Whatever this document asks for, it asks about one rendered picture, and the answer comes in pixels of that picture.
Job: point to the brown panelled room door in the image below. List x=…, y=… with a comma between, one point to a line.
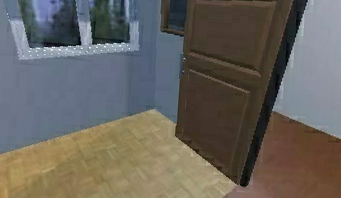
x=223, y=84

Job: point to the brown framed window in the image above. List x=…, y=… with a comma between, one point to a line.
x=175, y=10

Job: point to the white framed window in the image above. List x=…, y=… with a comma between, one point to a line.
x=83, y=24

